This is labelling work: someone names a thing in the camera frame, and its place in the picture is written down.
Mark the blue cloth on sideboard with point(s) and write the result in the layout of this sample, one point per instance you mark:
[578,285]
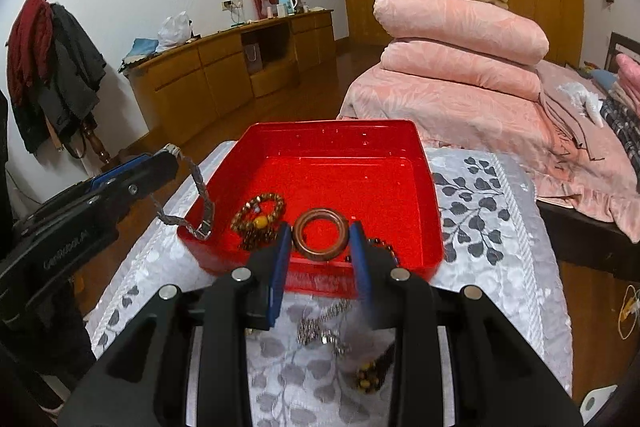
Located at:
[141,50]

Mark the pink folded clothes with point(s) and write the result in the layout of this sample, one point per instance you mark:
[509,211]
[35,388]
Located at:
[629,76]

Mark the plaid folded shirt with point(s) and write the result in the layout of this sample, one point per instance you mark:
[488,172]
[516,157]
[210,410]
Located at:
[625,125]

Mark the light blue kettle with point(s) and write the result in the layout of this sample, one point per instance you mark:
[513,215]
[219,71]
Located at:
[287,0]

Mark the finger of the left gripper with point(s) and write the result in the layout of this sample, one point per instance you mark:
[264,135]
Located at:
[145,181]
[126,167]

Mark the hanging red garment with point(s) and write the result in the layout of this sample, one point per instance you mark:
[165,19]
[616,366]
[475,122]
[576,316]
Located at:
[29,61]

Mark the pink bed sheet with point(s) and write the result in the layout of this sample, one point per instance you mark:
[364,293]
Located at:
[450,114]

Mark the white leaf pattern bedspread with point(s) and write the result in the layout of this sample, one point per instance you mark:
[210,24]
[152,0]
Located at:
[302,372]

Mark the long wooden sideboard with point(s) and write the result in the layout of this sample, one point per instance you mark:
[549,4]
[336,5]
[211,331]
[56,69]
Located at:
[184,90]

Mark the hanging dark clothes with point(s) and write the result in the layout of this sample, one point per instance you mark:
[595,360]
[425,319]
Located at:
[31,122]

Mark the red metal tin box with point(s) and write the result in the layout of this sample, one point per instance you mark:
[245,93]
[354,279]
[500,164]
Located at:
[371,171]

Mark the white plastic bag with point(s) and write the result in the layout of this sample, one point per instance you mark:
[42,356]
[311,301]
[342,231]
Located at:
[174,31]

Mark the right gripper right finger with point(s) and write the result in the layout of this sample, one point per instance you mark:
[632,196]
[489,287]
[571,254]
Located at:
[498,379]

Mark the wall power socket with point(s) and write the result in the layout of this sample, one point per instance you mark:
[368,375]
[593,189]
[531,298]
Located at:
[231,5]

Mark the lower pink folded quilt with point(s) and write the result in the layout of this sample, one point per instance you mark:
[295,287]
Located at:
[434,60]

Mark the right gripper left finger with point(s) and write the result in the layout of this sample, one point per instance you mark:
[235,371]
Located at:
[142,379]

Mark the silver wrist watch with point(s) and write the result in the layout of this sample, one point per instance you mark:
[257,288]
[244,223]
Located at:
[200,230]

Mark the wooden coat stand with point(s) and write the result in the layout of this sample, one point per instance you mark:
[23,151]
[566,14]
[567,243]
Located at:
[95,141]

